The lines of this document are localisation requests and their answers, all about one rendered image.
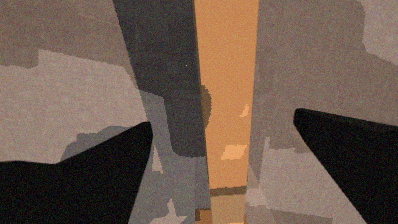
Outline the orange bar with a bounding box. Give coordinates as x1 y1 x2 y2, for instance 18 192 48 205
192 0 258 224

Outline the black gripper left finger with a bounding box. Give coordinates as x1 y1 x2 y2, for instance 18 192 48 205
0 121 153 224

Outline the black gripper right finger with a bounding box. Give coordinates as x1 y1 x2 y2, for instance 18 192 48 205
293 108 398 224

